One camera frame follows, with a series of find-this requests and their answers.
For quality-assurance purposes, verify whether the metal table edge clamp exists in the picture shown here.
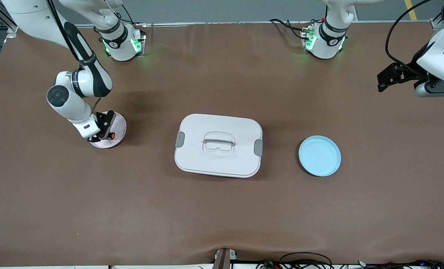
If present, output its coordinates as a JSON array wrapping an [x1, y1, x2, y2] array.
[[212, 248, 238, 269]]

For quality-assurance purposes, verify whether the black arm base cable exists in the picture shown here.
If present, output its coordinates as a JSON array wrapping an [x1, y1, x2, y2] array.
[[110, 4, 134, 24], [269, 18, 309, 41]]

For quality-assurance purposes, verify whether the light blue round plate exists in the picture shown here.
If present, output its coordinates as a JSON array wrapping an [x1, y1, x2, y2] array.
[[298, 135, 342, 177]]

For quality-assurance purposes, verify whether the looped black cable bundle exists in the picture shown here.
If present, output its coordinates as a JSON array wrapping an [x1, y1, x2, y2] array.
[[256, 252, 335, 269]]

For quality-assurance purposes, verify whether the white lidded storage box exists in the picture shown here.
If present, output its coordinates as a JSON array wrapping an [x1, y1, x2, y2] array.
[[174, 113, 263, 178]]

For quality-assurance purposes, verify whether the black equipment at left edge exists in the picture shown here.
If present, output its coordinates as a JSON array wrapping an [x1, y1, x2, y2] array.
[[431, 6, 444, 30]]

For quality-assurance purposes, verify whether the tangled black cable bundle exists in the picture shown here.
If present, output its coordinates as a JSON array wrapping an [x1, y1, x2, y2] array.
[[357, 259, 444, 269]]

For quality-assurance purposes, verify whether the grey box lid handle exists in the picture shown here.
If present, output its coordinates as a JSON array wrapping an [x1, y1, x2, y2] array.
[[203, 138, 236, 146]]

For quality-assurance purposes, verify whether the pink round plate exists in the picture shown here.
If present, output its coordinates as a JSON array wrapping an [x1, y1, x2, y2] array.
[[89, 111, 127, 149]]

